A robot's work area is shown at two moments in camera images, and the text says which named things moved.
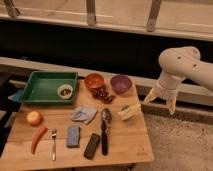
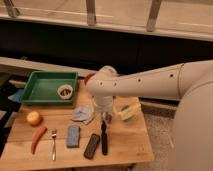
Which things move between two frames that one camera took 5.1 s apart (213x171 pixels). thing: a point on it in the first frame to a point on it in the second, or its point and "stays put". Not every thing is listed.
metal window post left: [11, 9] stays put
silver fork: [53, 134] stays put
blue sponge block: [73, 137] stays put
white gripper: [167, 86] to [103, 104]
